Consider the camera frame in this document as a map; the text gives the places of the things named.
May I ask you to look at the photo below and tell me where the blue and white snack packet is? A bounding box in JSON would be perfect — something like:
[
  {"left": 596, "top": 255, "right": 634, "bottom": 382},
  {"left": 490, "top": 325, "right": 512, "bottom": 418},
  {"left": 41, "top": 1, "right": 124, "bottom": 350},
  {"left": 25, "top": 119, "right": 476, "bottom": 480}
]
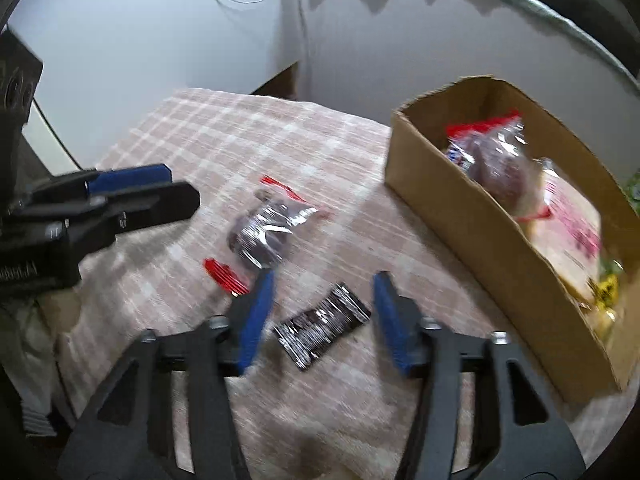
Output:
[{"left": 446, "top": 142, "right": 473, "bottom": 168}]

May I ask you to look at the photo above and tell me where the brown cardboard box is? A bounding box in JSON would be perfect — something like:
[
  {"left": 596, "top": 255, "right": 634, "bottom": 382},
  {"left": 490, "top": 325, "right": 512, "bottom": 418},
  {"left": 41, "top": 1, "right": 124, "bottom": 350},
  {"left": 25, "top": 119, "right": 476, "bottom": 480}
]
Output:
[{"left": 384, "top": 76, "right": 640, "bottom": 406}]

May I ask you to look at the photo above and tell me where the black snack packet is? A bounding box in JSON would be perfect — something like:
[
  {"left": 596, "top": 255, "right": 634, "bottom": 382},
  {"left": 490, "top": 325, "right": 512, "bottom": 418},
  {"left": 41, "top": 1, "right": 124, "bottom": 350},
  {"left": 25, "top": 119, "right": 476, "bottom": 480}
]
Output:
[{"left": 272, "top": 282, "right": 372, "bottom": 372}]

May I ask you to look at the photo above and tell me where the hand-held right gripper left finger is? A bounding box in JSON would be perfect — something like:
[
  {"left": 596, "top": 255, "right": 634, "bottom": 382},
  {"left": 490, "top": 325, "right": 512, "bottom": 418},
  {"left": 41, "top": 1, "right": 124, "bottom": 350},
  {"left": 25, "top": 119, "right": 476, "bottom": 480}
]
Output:
[{"left": 57, "top": 270, "right": 276, "bottom": 480}]

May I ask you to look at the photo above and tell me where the yellow snack packet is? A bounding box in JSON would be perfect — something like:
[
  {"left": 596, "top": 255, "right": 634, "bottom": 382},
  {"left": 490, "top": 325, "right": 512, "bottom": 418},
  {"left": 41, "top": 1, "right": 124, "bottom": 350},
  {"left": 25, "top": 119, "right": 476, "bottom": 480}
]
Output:
[{"left": 590, "top": 272, "right": 621, "bottom": 311}]

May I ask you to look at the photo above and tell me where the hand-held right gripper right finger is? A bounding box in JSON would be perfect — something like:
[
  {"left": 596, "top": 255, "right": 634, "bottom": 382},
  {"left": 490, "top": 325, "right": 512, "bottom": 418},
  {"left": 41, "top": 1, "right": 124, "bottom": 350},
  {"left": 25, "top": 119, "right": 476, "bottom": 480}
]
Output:
[{"left": 371, "top": 270, "right": 588, "bottom": 480}]

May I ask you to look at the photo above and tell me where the clear bag of dark snacks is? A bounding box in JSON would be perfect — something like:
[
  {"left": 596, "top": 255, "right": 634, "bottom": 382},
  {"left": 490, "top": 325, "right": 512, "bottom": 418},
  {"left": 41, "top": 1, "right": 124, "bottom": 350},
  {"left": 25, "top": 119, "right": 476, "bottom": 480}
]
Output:
[
  {"left": 445, "top": 109, "right": 543, "bottom": 211},
  {"left": 227, "top": 175, "right": 333, "bottom": 268}
]

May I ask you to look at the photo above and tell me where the pink printed snack bag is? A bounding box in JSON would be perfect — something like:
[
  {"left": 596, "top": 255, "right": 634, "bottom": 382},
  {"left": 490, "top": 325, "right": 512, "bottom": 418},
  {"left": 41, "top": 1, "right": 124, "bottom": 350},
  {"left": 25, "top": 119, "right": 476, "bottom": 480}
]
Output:
[{"left": 520, "top": 157, "right": 603, "bottom": 301}]

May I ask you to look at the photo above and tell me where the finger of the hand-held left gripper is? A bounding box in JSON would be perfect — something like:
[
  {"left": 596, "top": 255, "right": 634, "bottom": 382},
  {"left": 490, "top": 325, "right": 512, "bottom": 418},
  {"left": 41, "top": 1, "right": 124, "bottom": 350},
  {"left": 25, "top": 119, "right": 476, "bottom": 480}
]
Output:
[
  {"left": 22, "top": 181, "right": 201, "bottom": 261},
  {"left": 30, "top": 163, "right": 173, "bottom": 202}
]

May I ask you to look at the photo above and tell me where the small green snack packet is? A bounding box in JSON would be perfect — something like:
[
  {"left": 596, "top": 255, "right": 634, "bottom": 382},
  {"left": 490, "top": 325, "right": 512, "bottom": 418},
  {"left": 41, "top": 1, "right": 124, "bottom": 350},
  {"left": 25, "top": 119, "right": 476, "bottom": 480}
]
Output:
[{"left": 597, "top": 257, "right": 626, "bottom": 281}]

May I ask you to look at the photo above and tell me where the small red snack packet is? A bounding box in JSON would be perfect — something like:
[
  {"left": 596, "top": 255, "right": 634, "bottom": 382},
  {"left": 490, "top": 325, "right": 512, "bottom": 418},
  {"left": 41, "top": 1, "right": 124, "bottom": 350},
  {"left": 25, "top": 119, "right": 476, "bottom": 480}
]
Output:
[{"left": 202, "top": 258, "right": 251, "bottom": 295}]

